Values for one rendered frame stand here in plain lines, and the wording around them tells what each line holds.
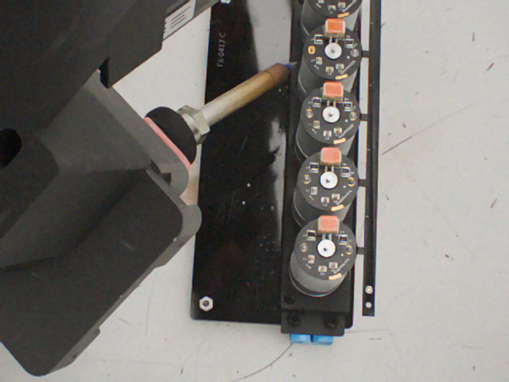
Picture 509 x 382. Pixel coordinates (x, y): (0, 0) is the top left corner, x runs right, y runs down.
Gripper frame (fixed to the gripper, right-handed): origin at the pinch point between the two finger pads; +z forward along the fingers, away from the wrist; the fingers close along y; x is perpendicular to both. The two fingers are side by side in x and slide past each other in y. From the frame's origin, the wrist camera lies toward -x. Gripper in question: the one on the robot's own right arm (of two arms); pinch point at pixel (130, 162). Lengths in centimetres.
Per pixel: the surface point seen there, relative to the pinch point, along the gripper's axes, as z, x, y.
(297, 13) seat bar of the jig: 13.3, -6.4, 3.0
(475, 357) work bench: 13.3, -1.2, -13.9
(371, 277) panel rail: 6.6, -1.9, -8.5
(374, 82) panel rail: 9.1, -7.1, -2.7
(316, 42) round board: 8.8, -6.6, 0.2
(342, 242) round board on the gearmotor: 6.5, -2.0, -6.7
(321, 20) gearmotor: 9.9, -7.3, 1.0
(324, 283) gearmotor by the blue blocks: 7.0, -0.2, -7.3
